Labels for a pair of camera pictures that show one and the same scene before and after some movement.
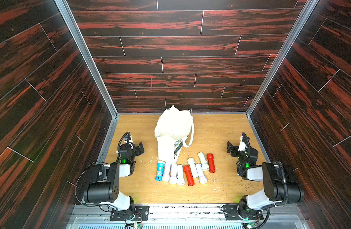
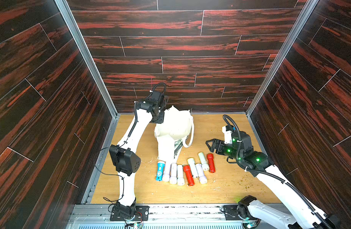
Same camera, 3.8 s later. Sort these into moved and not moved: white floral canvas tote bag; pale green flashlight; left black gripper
Moved: left black gripper
Not moved: white floral canvas tote bag; pale green flashlight
